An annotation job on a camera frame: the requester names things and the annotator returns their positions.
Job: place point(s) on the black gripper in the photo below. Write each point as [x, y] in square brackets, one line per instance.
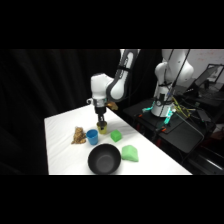
[100, 110]

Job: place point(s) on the yellow plastic cup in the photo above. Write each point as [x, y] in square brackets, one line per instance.
[102, 130]

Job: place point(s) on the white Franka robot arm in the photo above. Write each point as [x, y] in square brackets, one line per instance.
[100, 86]

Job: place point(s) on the blue plastic cup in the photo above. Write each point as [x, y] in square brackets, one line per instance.
[92, 137]

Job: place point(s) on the black bowl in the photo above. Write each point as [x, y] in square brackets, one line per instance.
[104, 159]

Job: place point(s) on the small green block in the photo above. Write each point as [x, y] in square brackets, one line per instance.
[116, 136]

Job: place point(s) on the brown plush toy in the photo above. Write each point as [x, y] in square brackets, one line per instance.
[79, 136]

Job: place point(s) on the green base light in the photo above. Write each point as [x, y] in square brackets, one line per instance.
[167, 117]

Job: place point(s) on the black curtain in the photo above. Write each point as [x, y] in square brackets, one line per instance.
[36, 100]

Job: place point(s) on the black robot stand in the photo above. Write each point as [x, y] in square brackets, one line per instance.
[181, 133]

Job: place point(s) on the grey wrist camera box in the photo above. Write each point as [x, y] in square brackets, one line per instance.
[90, 101]

